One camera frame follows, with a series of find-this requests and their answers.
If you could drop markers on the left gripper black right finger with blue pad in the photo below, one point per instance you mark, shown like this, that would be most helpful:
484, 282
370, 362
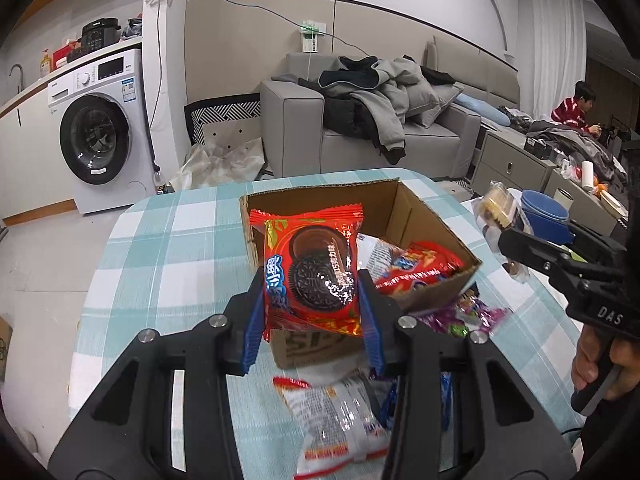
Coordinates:
462, 410

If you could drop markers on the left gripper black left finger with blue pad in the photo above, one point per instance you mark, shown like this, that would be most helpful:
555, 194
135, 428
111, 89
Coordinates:
162, 410

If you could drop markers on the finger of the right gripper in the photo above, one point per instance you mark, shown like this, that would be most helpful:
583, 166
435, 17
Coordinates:
532, 251
591, 247

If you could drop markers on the clear cake sandwich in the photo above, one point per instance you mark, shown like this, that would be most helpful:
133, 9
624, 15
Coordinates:
495, 212

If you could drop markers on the red Oreo cookie packet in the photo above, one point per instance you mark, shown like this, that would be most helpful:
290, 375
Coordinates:
310, 263

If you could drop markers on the blue stacked bowls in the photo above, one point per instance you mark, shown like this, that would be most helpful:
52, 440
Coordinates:
548, 218

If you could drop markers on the white paper roll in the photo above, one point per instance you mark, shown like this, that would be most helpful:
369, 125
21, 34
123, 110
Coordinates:
589, 181

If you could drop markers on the blue Oreo cookie packet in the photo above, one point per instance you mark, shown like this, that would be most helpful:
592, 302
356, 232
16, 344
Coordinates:
386, 393

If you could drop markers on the purple candy bag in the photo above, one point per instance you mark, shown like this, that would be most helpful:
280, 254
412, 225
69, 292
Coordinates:
466, 314

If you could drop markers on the grey drawer cabinet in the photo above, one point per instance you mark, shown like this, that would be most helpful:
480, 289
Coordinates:
502, 158

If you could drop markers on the red white snack bag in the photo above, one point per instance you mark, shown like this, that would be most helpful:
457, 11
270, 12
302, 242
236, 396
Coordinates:
339, 421

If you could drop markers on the red snack packet in box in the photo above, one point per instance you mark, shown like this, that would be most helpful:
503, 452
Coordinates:
421, 264

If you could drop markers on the person in red sweater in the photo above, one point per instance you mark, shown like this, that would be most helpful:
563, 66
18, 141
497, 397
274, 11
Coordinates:
572, 111

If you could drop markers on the teal white checked tablecloth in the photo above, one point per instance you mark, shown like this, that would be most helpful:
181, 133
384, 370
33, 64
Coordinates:
174, 259

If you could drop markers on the brown SF cardboard box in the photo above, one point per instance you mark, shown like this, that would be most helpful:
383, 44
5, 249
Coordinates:
392, 214

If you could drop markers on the grey jacket pile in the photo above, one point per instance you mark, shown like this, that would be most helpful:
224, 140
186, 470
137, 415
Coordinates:
371, 99

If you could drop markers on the crumpled white plastic sheet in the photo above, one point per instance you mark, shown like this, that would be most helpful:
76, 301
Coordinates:
208, 165

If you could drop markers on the grey fabric sofa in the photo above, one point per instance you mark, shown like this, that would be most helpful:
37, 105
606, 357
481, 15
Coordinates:
296, 142

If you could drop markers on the black patterned chair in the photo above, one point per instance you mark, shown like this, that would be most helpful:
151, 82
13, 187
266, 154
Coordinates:
227, 120

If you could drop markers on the white front-load washing machine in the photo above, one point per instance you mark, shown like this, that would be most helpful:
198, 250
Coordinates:
103, 132

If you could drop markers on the black rice cooker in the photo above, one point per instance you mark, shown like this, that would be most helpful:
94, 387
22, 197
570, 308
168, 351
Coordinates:
100, 33

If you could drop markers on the wall power socket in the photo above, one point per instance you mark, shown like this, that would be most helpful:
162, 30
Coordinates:
310, 33

